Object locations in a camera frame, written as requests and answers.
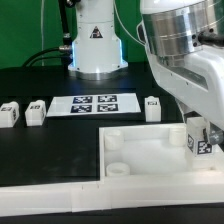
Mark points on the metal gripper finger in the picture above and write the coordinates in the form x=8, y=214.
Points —
x=184, y=110
x=212, y=134

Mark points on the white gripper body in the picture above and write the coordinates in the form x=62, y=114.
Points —
x=198, y=83

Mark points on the white square tabletop part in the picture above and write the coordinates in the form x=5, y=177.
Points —
x=144, y=150

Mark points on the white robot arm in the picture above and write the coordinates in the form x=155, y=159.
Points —
x=184, y=44

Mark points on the white sheet with markers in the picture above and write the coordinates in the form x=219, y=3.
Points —
x=94, y=105

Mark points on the white front fence bar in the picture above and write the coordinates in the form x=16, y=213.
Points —
x=112, y=193

